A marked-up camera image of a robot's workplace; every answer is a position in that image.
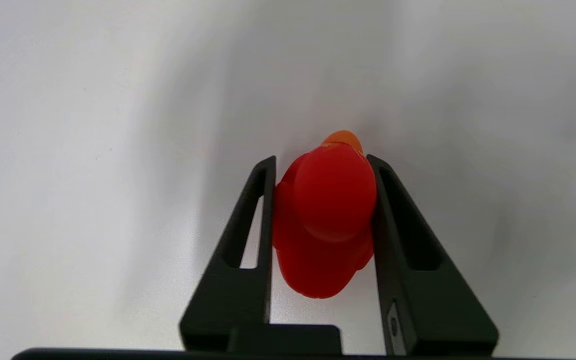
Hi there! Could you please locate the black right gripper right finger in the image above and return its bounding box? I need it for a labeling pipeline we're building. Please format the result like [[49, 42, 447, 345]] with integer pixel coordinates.
[[366, 154, 500, 357]]

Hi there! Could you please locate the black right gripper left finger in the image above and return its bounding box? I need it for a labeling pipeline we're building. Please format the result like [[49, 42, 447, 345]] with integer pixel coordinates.
[[179, 155, 343, 356]]

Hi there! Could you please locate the red rubber duck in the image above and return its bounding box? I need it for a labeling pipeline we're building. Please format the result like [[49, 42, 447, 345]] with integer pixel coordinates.
[[272, 130, 379, 300]]

